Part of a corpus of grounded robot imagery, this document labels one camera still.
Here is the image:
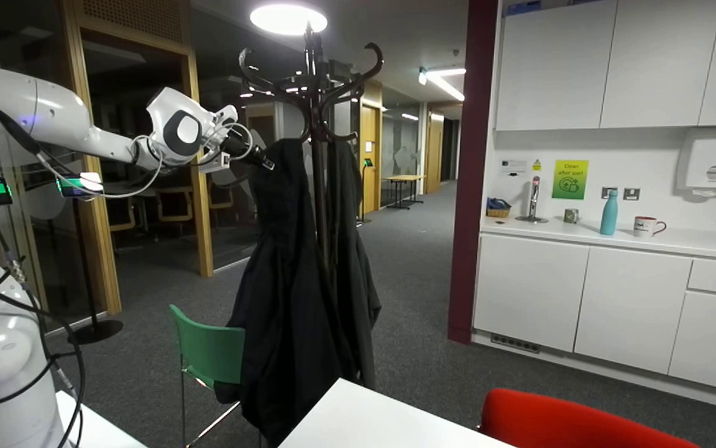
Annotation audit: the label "teal bottle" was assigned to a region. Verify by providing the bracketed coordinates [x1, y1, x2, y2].
[598, 184, 621, 239]

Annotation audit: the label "round ceiling lamp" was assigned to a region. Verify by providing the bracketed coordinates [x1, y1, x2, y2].
[246, 0, 331, 40]

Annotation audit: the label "black floor stand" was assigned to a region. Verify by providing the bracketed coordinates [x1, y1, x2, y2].
[66, 187, 128, 347]

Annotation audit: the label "wall socket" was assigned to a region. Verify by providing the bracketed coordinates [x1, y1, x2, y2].
[599, 184, 644, 205]

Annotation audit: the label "long black jacket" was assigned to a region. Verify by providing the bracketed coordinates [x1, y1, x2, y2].
[215, 134, 339, 448]

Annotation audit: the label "white lower cabinets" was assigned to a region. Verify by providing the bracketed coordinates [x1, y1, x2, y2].
[470, 218, 716, 404]

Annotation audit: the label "ceiling light strip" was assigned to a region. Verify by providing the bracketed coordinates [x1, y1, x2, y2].
[415, 66, 470, 106]

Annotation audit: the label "white paper towel dispenser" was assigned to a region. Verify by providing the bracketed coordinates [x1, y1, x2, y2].
[671, 134, 716, 203]

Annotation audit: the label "white table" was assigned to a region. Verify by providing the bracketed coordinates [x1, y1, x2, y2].
[280, 376, 496, 448]

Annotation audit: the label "dark wooden coat rack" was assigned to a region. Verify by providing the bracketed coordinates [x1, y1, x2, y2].
[237, 24, 388, 169]

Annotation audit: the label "white mug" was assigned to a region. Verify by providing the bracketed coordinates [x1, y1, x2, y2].
[631, 213, 671, 241]

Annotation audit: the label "red chair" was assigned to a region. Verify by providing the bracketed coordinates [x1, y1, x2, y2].
[477, 387, 702, 448]

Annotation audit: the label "wooden door frame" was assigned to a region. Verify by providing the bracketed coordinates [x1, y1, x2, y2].
[58, 0, 216, 319]

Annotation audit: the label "yellow wooden door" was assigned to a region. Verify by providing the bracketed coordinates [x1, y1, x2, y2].
[358, 102, 387, 223]

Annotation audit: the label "white robot base table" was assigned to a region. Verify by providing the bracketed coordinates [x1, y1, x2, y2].
[52, 388, 148, 448]

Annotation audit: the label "green chair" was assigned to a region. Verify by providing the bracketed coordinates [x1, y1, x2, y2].
[167, 302, 249, 448]

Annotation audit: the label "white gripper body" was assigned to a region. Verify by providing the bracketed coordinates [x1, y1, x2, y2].
[200, 102, 249, 175]

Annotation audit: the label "green poster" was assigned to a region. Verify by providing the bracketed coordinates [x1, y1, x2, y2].
[549, 158, 593, 205]

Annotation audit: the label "kitchen tap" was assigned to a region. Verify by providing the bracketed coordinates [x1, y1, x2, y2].
[521, 175, 544, 224]

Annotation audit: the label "wooden corridor table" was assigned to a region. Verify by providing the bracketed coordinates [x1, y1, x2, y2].
[387, 169, 425, 213]

